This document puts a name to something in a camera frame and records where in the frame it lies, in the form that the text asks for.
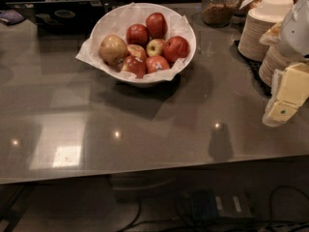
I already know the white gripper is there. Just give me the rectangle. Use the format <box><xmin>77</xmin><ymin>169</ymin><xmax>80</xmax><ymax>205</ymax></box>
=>
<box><xmin>259</xmin><ymin>0</ymin><xmax>309</xmax><ymax>127</ymax></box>

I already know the white paper bowl stack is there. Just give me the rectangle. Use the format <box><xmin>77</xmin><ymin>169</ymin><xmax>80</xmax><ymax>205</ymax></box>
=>
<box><xmin>248</xmin><ymin>0</ymin><xmax>294</xmax><ymax>23</ymax></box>

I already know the red apple with sticker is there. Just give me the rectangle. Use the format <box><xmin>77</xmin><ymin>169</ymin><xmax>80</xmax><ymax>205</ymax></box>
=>
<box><xmin>146</xmin><ymin>55</ymin><xmax>170</xmax><ymax>73</ymax></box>

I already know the small yellow-red apple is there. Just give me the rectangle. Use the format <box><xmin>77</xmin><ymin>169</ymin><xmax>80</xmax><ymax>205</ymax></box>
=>
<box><xmin>146</xmin><ymin>39</ymin><xmax>166</xmax><ymax>57</ymax></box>

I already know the red apple top back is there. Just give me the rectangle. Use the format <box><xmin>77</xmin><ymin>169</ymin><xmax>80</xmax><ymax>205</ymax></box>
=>
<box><xmin>146</xmin><ymin>13</ymin><xmax>168</xmax><ymax>39</ymax></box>

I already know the pink apple in middle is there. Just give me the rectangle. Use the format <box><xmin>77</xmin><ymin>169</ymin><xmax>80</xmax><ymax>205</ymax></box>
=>
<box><xmin>127</xmin><ymin>44</ymin><xmax>147</xmax><ymax>61</ymax></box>

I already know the red apple centre back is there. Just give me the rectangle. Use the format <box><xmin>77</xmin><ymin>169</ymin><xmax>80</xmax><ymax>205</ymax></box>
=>
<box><xmin>126</xmin><ymin>24</ymin><xmax>150</xmax><ymax>46</ymax></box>

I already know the red apple front left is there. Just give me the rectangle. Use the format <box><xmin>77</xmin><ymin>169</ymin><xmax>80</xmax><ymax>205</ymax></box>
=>
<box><xmin>121</xmin><ymin>55</ymin><xmax>146</xmax><ymax>78</ymax></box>

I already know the yellow-green apple at left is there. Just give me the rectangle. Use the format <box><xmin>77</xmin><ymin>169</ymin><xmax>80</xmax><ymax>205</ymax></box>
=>
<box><xmin>98</xmin><ymin>34</ymin><xmax>128</xmax><ymax>66</ymax></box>

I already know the white paper bowl liner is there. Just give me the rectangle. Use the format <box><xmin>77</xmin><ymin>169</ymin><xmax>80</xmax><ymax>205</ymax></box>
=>
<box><xmin>75</xmin><ymin>2</ymin><xmax>194</xmax><ymax>84</ymax></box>

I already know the black tray mat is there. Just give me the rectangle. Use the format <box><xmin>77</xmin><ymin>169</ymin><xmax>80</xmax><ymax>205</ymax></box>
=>
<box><xmin>238</xmin><ymin>50</ymin><xmax>271</xmax><ymax>98</ymax></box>

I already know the stack of paper plates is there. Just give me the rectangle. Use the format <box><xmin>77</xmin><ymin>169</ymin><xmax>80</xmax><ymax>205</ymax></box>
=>
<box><xmin>238</xmin><ymin>8</ymin><xmax>281</xmax><ymax>62</ymax></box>

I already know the glass jar with cereal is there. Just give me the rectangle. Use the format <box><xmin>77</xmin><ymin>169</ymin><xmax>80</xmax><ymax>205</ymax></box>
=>
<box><xmin>201</xmin><ymin>0</ymin><xmax>239</xmax><ymax>27</ymax></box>

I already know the black power box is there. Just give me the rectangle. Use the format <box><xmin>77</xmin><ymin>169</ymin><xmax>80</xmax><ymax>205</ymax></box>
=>
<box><xmin>189</xmin><ymin>189</ymin><xmax>218</xmax><ymax>220</ymax></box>

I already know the black laptop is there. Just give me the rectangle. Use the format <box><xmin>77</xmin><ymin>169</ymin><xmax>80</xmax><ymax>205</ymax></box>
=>
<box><xmin>6</xmin><ymin>0</ymin><xmax>105</xmax><ymax>34</ymax></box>

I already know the dark blue wallet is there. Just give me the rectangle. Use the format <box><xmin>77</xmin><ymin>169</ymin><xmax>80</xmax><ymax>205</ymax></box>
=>
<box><xmin>0</xmin><ymin>10</ymin><xmax>25</xmax><ymax>25</ymax></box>

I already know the black cable on floor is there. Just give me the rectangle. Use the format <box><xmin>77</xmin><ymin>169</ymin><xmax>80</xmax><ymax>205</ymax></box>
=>
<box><xmin>115</xmin><ymin>186</ymin><xmax>309</xmax><ymax>232</ymax></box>

